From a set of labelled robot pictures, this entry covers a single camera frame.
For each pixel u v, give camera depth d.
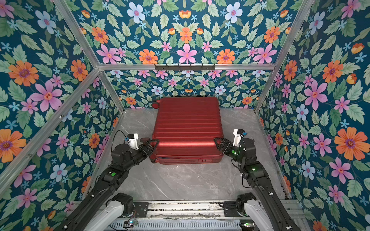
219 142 0.72
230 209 0.73
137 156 0.65
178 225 0.77
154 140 0.75
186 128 0.80
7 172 0.49
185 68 0.92
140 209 0.73
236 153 0.63
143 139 0.77
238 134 0.68
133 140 0.69
